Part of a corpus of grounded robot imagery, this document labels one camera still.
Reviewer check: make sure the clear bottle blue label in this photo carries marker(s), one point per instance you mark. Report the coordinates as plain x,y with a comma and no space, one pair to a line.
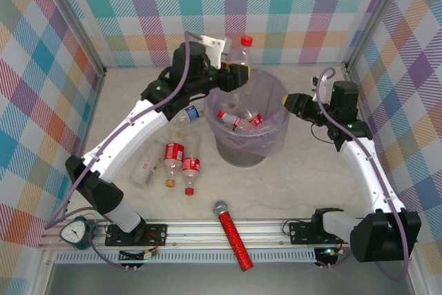
191,113

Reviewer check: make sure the purple plastic bin liner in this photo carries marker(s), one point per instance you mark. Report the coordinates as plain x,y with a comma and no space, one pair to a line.
273,136

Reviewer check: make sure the small clear bottle red label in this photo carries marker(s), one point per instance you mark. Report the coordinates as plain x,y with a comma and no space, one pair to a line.
238,123

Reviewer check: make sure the clear bottle yellow cap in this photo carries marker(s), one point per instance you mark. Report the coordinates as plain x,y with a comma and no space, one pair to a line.
174,152

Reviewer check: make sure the grey plastic bin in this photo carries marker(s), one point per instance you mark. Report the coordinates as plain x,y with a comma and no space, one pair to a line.
241,158

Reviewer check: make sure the clear cola bottle red cap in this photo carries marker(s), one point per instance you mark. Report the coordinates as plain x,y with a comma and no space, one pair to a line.
191,166

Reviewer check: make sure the crushed clear bottle white label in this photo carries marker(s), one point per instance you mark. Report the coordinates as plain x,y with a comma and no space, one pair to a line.
146,167

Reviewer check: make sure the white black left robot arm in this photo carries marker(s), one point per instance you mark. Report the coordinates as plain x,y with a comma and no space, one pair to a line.
131,132

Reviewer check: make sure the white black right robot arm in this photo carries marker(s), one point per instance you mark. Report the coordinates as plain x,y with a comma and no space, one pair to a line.
369,174

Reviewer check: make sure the red glitter microphone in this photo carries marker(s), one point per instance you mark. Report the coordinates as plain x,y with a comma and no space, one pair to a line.
233,236

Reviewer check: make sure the green alarm clock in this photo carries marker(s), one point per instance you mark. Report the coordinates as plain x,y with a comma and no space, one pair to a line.
73,233

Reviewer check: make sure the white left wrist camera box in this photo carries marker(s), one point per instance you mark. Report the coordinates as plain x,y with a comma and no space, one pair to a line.
214,46

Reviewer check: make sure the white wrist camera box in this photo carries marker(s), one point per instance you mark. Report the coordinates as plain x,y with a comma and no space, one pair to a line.
214,46
315,82

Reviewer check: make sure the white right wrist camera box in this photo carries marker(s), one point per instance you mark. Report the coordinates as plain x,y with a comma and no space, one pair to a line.
315,82

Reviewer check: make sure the aluminium frame post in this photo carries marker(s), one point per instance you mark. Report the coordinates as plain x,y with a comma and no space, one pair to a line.
377,15
77,18

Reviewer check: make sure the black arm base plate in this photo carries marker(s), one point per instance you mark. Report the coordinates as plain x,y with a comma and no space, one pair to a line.
300,233
155,233

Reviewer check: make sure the aluminium mounting rail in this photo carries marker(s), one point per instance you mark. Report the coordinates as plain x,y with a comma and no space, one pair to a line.
207,234

